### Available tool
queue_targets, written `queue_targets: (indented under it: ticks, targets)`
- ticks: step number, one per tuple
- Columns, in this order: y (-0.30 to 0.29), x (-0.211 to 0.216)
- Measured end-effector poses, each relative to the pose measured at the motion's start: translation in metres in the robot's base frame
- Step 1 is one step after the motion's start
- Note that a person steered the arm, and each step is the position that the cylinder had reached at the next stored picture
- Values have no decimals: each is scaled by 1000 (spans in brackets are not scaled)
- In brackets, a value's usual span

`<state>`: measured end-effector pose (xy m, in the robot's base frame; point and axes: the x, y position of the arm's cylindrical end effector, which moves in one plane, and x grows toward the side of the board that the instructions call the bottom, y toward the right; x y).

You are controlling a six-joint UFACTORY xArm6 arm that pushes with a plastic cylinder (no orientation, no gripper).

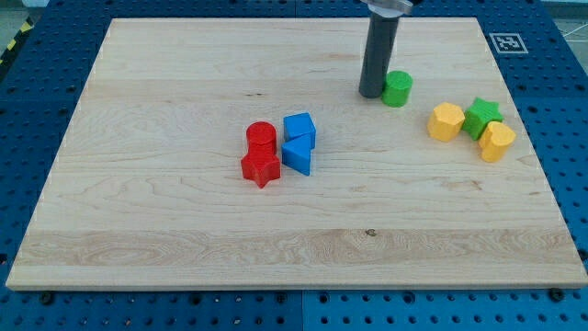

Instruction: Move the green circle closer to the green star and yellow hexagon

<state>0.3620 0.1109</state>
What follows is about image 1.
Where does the blue triangle block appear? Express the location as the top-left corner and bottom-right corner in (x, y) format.
(281, 135), (311, 176)

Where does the green circle block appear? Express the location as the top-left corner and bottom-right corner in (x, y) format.
(381, 71), (413, 108)

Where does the red circle block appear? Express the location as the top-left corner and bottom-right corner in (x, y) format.
(246, 121), (277, 154)

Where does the light wooden board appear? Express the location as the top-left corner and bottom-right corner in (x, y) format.
(6, 17), (587, 291)

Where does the green star block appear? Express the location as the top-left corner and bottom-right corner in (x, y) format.
(462, 97), (503, 141)

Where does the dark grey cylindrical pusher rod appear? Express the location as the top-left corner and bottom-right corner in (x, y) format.
(358, 13), (400, 98)

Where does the yellow black hazard tape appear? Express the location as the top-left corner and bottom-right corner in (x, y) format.
(1, 17), (35, 67)

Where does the blue cube block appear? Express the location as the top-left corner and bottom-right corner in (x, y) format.
(283, 112), (316, 149)

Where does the yellow hexagon block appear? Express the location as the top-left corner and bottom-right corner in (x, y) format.
(426, 102), (465, 142)

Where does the silver metal rod mount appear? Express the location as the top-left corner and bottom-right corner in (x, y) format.
(361, 0), (414, 18)

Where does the white fiducial marker tag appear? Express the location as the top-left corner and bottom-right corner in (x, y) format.
(490, 32), (528, 54)

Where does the red star block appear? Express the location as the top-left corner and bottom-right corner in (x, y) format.
(241, 152), (281, 188)

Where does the yellow heart block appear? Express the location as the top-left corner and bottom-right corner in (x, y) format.
(478, 121), (516, 163)

